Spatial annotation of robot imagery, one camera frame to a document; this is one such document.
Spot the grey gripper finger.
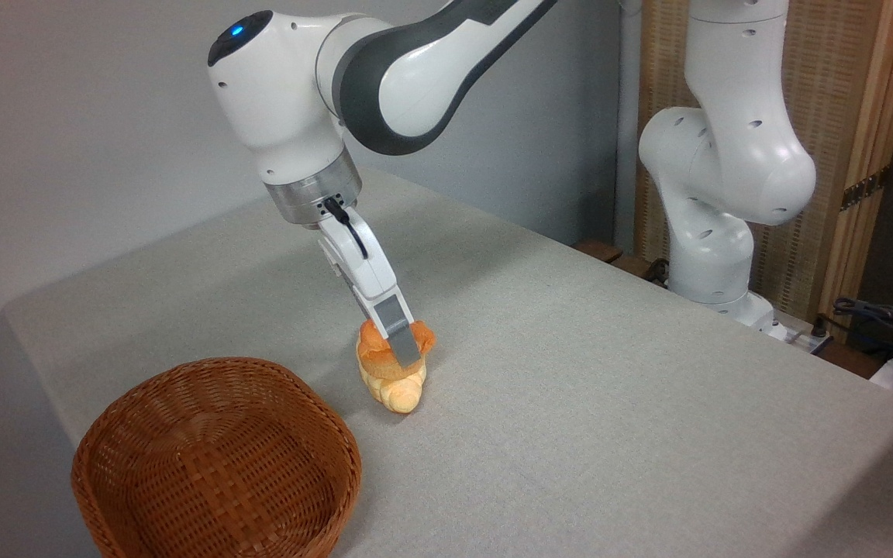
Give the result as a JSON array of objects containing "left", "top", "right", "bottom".
[{"left": 359, "top": 288, "right": 423, "bottom": 370}]

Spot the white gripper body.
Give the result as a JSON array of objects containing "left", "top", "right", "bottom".
[{"left": 315, "top": 205, "right": 405, "bottom": 323}]

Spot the orange round bread bun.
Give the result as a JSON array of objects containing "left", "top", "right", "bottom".
[{"left": 357, "top": 317, "right": 438, "bottom": 381}]

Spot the pale croissant bread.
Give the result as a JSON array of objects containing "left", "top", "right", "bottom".
[{"left": 356, "top": 350, "right": 427, "bottom": 415}]

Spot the brown woven wicker basket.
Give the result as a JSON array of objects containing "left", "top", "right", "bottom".
[{"left": 71, "top": 356, "right": 363, "bottom": 558}]

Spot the grey tablecloth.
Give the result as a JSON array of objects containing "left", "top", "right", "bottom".
[{"left": 2, "top": 166, "right": 893, "bottom": 558}]

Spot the metal screen hinge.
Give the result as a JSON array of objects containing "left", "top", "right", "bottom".
[{"left": 840, "top": 166, "right": 891, "bottom": 212}]

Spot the wooden folding screen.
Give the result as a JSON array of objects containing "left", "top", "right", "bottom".
[{"left": 636, "top": 0, "right": 893, "bottom": 342}]

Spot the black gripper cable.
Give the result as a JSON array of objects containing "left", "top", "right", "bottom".
[{"left": 324, "top": 197, "right": 371, "bottom": 261}]

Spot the black cable bundle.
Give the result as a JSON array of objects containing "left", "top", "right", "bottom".
[{"left": 829, "top": 296, "right": 893, "bottom": 367}]

